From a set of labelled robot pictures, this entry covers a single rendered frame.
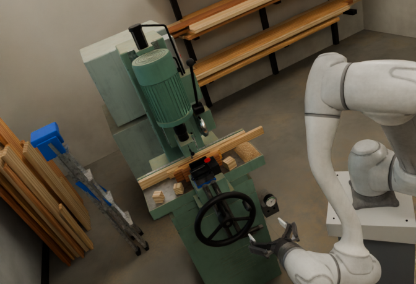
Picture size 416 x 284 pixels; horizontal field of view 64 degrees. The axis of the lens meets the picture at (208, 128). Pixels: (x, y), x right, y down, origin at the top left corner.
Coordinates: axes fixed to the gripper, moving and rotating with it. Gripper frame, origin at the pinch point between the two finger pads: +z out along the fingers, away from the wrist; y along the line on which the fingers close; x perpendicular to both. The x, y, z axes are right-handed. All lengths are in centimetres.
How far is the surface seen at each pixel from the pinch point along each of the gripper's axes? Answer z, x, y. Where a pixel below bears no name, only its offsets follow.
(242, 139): 44, -26, -16
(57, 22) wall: 234, -161, 61
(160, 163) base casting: 79, -26, 28
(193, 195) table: 31.2, -15.3, 19.1
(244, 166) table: 30.6, -17.0, -8.9
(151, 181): 46, -26, 35
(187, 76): 48, -67, -4
